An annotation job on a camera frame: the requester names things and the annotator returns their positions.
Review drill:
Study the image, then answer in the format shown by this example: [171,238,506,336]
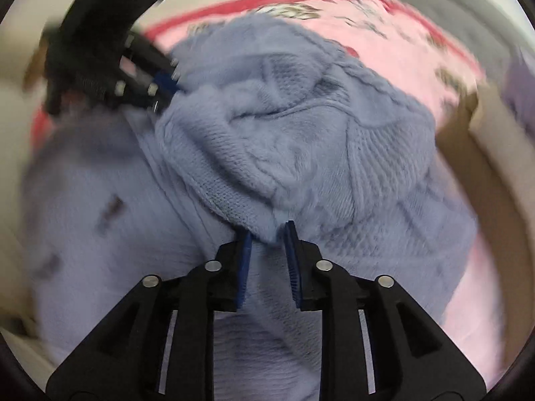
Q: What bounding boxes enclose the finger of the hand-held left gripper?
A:
[125,33,185,93]
[113,79,174,111]

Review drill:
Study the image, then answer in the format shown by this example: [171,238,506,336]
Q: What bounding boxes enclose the purple knit hooded cardigan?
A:
[21,12,481,401]

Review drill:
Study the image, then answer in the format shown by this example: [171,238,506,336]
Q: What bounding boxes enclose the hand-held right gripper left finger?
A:
[46,230,253,401]

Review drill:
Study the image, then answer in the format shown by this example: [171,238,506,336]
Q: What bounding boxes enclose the folded brown quilt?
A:
[432,81,517,260]

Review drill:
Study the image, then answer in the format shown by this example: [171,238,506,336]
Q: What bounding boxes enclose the grey upholstered bed headboard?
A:
[368,0,523,76]

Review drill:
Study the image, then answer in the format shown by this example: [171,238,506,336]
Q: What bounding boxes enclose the pink printed blanket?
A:
[31,0,506,377]

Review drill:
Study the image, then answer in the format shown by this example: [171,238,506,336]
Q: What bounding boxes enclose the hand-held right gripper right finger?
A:
[284,221,488,401]

